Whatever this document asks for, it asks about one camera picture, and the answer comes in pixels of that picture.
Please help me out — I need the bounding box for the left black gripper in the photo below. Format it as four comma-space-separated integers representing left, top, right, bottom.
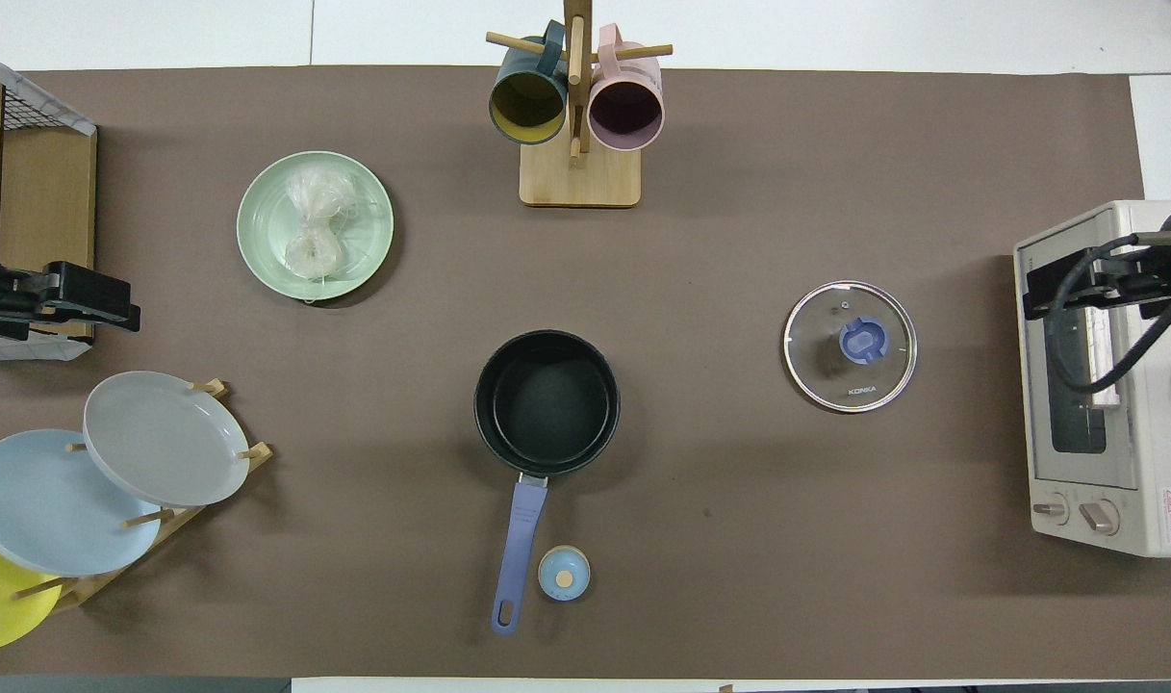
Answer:
0, 262, 141, 340

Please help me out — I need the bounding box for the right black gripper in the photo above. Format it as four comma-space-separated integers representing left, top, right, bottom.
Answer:
1024, 233, 1171, 321

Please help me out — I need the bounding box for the glass lid blue knob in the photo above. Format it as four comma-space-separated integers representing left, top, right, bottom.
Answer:
783, 280, 919, 414

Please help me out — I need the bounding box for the grey plate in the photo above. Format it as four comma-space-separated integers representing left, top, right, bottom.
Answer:
83, 371, 252, 508

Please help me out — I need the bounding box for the light green plate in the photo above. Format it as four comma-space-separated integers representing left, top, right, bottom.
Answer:
236, 150, 395, 302

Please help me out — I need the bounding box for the light blue plate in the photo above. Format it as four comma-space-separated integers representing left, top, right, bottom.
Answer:
0, 429, 163, 578

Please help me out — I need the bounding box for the wooden plate rack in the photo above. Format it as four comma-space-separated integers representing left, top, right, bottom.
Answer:
13, 378, 274, 612

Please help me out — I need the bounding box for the beige toaster oven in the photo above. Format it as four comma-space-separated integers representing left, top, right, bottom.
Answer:
1013, 199, 1171, 559

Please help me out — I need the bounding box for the brown table mat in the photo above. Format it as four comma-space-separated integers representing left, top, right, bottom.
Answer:
0, 65, 1171, 680

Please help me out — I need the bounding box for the pink mug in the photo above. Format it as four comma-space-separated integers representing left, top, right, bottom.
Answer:
587, 24, 665, 152

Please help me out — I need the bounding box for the teal mug yellow interior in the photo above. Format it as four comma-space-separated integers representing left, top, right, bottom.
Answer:
489, 21, 572, 145

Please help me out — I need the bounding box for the wooden mug tree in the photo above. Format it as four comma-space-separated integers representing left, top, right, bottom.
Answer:
486, 0, 674, 209

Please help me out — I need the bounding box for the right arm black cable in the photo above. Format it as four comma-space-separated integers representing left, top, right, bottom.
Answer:
1045, 245, 1171, 394

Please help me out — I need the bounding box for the wooden crate with wire mesh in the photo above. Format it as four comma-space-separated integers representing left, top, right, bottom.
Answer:
0, 46, 98, 362

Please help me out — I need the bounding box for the black pot blue handle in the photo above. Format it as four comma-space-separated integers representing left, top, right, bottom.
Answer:
473, 330, 622, 636

